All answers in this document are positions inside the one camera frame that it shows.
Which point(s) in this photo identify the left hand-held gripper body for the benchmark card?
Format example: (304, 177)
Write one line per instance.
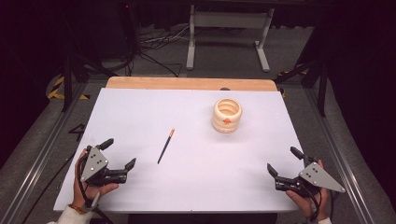
(94, 164)

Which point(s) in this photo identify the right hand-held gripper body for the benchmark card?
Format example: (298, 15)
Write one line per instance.
(317, 178)

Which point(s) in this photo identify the dark pencil with orange end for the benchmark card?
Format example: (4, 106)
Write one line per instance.
(165, 146)

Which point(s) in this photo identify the cream ribbed pen holder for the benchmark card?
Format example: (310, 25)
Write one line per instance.
(226, 122)

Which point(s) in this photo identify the person's right hand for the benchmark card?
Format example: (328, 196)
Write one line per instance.
(306, 203)

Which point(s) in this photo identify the person's left hand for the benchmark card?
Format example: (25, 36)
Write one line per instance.
(83, 191)

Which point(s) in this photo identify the white paper sheet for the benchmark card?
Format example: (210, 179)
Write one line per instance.
(193, 180)

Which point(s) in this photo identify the black metal stand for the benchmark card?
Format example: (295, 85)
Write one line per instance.
(322, 84)
(67, 81)

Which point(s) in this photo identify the wooden table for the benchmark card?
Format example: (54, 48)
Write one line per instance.
(186, 83)

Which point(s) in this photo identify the black device with red light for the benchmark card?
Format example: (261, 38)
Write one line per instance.
(127, 28)

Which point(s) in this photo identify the grey metal stand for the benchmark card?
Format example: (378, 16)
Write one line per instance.
(230, 19)

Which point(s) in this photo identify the aluminium floor rail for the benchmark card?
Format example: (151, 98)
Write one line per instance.
(342, 161)
(37, 161)

